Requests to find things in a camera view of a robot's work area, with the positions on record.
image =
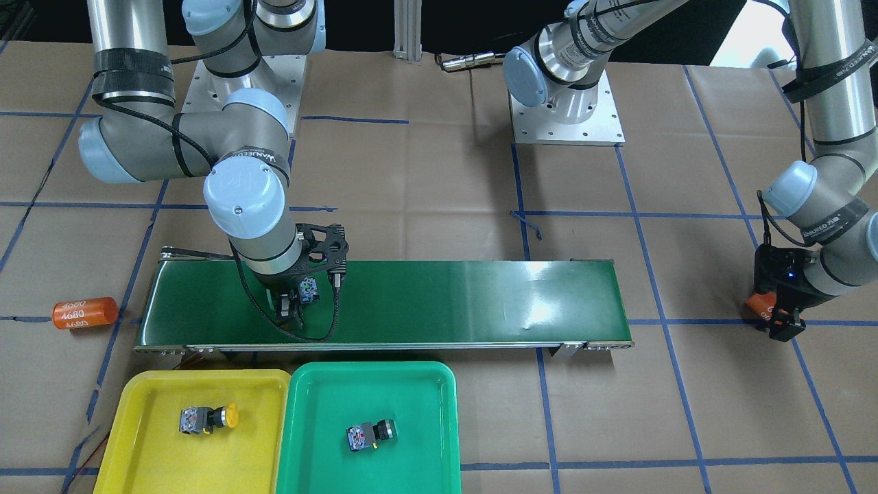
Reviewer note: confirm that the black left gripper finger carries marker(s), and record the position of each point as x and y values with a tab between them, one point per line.
781	324

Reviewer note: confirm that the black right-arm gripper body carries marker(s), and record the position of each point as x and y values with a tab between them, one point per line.
275	281

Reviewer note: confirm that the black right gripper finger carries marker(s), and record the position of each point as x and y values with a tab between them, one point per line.
288	309

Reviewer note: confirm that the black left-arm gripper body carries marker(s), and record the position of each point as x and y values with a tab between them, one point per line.
796	296

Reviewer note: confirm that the green push button switch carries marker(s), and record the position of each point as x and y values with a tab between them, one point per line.
308	290
367	435

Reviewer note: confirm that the orange cylinder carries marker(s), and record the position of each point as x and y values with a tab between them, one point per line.
762	304
85	313

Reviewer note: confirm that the yellow push button switch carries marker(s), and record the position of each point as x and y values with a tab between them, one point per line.
204	420

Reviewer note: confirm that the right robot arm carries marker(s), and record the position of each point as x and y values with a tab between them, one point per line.
240	149

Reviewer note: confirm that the green conveyor belt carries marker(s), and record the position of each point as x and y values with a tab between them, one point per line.
567	306

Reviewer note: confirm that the green plastic tray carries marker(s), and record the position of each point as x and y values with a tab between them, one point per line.
325	398

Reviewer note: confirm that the yellow plastic tray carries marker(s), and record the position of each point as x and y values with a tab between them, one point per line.
146	453

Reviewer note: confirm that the silver cable connector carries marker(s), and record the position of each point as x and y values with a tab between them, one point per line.
480	60

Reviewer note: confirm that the green aluminium frame post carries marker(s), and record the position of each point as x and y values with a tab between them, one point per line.
407	31

